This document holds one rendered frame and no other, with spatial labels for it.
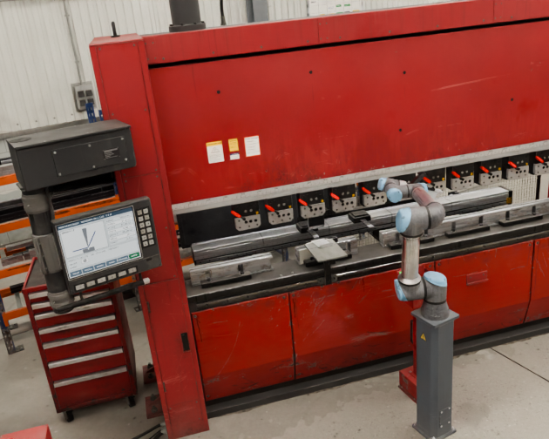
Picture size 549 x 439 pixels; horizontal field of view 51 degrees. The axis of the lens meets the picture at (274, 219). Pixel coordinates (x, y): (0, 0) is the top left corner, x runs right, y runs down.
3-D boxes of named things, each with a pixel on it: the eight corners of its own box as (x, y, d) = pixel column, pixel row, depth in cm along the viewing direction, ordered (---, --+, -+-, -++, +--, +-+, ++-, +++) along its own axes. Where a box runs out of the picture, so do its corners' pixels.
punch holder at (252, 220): (236, 231, 333) (233, 205, 327) (233, 226, 341) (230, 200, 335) (260, 226, 336) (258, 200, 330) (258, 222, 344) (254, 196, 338)
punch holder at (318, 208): (301, 219, 341) (300, 192, 335) (297, 214, 349) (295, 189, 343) (325, 214, 345) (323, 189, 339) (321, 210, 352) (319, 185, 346)
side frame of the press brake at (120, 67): (168, 441, 344) (88, 44, 261) (159, 362, 422) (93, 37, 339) (209, 430, 349) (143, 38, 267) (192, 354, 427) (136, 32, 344)
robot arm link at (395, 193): (409, 189, 308) (403, 180, 317) (388, 191, 308) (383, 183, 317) (409, 202, 312) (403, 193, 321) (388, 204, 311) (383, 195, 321)
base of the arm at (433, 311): (456, 314, 302) (456, 298, 299) (434, 324, 296) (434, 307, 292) (435, 303, 315) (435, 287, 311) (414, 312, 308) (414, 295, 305)
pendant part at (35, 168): (58, 326, 265) (11, 147, 234) (48, 306, 285) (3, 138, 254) (161, 291, 288) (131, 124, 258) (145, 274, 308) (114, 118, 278)
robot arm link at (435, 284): (450, 301, 296) (450, 278, 291) (424, 304, 296) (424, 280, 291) (442, 290, 307) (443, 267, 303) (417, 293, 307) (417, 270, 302)
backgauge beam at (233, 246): (194, 266, 364) (193, 251, 360) (192, 258, 376) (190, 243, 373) (512, 204, 411) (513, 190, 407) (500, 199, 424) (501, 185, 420)
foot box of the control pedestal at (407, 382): (421, 408, 350) (421, 392, 346) (397, 386, 372) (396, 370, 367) (447, 397, 357) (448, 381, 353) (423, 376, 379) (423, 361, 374)
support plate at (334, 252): (318, 262, 327) (318, 260, 327) (304, 246, 351) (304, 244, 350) (348, 256, 331) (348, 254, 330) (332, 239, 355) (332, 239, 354)
